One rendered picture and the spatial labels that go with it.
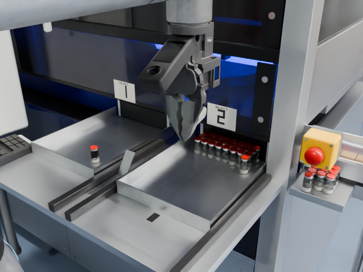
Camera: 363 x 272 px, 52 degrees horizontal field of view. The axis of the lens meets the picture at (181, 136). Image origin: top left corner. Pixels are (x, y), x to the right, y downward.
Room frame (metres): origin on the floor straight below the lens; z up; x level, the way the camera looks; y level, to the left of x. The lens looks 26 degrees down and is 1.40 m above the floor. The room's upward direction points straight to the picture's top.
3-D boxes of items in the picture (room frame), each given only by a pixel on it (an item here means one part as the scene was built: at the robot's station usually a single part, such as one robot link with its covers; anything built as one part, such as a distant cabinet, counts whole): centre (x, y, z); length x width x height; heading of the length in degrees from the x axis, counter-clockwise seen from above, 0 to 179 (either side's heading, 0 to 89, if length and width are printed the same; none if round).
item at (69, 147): (1.01, 0.23, 0.90); 0.34 x 0.26 x 0.04; 144
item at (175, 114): (0.65, 0.00, 1.13); 0.06 x 0.03 x 0.09; 144
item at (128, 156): (0.79, 0.17, 0.91); 0.14 x 0.03 x 0.06; 145
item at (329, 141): (0.76, -0.32, 1.00); 0.08 x 0.07 x 0.07; 144
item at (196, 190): (0.81, -0.05, 0.90); 0.34 x 0.26 x 0.04; 145
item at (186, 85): (0.64, -0.02, 1.24); 0.09 x 0.08 x 0.12; 144
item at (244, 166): (0.84, -0.16, 0.91); 0.02 x 0.02 x 0.05
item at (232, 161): (0.90, -0.11, 0.91); 0.18 x 0.02 x 0.05; 55
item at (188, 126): (0.63, -0.03, 1.13); 0.06 x 0.03 x 0.09; 144
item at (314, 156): (0.73, -0.30, 1.00); 0.04 x 0.04 x 0.04; 54
